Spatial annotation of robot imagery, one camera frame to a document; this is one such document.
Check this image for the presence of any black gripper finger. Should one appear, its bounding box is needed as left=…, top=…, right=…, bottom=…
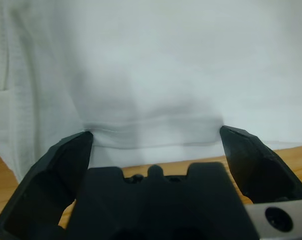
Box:
left=0, top=131, right=94, bottom=240
left=219, top=125, right=302, bottom=205

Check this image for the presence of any white T-shirt with black logo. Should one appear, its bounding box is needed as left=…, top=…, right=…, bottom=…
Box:
left=0, top=0, right=302, bottom=183

